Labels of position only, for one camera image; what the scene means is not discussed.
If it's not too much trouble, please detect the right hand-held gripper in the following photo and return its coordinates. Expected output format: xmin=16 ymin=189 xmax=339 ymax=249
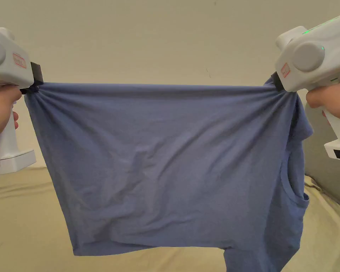
xmin=271 ymin=9 xmax=340 ymax=170

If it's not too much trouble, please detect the blue shirt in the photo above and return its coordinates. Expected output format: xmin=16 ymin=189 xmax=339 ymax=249
xmin=24 ymin=78 xmax=315 ymax=272

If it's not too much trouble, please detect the bed with beige sheet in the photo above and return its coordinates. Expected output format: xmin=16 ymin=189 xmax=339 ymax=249
xmin=0 ymin=166 xmax=340 ymax=272

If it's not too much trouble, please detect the person's right hand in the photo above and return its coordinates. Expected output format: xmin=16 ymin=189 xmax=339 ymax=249
xmin=305 ymin=83 xmax=340 ymax=124

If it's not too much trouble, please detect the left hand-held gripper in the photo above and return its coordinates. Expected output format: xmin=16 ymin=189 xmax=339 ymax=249
xmin=0 ymin=27 xmax=44 ymax=177

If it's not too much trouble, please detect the person's left hand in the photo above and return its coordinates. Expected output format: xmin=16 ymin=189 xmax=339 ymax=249
xmin=0 ymin=85 xmax=22 ymax=163

